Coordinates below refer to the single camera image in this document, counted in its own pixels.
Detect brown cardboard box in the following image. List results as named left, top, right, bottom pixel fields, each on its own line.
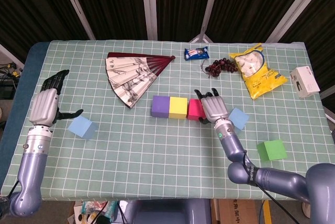
left=217, top=199, right=264, bottom=224

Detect green foam cube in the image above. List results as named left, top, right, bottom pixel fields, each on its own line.
left=256, top=139, right=287, bottom=162

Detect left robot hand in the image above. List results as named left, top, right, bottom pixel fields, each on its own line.
left=29, top=69, right=84, bottom=127

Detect yellow foam cube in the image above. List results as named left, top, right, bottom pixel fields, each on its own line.
left=168, top=96, right=188, bottom=120

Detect white frame post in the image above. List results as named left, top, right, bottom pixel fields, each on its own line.
left=140, top=0, right=159, bottom=40
left=265, top=0, right=325, bottom=43
left=57, top=0, right=96, bottom=40
left=189, top=0, right=223, bottom=43
left=0, top=42, right=25, bottom=69

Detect black velcro strap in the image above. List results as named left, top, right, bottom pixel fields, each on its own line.
left=246, top=165, right=260, bottom=187

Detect magenta foam cube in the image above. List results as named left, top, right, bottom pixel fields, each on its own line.
left=186, top=98, right=207, bottom=121

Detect painted paper folding fan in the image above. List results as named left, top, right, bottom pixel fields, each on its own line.
left=105, top=52, right=176, bottom=109

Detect yellow snack bag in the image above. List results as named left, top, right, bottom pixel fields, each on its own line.
left=229, top=42, right=289, bottom=100

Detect purple foam cube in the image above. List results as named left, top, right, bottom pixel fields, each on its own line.
left=151, top=95, right=171, bottom=118

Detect dark pleated curtain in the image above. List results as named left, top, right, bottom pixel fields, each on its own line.
left=0, top=0, right=335, bottom=96

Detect dark red grape bunch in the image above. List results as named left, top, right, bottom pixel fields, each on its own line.
left=200, top=58, right=239, bottom=79

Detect beige round object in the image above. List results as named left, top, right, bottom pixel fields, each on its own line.
left=302, top=201, right=314, bottom=219

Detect white cardboard box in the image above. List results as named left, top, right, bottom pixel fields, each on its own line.
left=289, top=65, right=321, bottom=99

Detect printed plastic packages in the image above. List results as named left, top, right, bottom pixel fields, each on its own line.
left=73, top=199, right=120, bottom=224

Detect tangled coloured cables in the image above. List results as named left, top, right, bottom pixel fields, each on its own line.
left=0, top=61, right=23, bottom=99

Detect light blue foam cube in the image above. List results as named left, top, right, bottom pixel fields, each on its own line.
left=67, top=115, right=96, bottom=141
left=227, top=107, right=250, bottom=131

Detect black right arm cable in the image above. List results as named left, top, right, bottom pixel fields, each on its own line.
left=241, top=150, right=291, bottom=224

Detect green checked tablecloth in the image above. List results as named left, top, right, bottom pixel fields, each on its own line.
left=0, top=40, right=335, bottom=201

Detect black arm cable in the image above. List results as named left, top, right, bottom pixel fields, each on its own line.
left=7, top=181, right=20, bottom=198
left=241, top=150, right=291, bottom=224

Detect blue snack packet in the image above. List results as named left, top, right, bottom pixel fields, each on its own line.
left=184, top=46, right=210, bottom=61

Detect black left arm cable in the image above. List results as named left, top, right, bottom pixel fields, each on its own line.
left=7, top=181, right=20, bottom=198

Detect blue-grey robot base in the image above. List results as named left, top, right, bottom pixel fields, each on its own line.
left=122, top=199, right=212, bottom=224

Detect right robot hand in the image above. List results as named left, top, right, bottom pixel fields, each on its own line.
left=194, top=87, right=230, bottom=125

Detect yellow strip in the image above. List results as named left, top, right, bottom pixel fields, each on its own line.
left=262, top=199, right=272, bottom=224

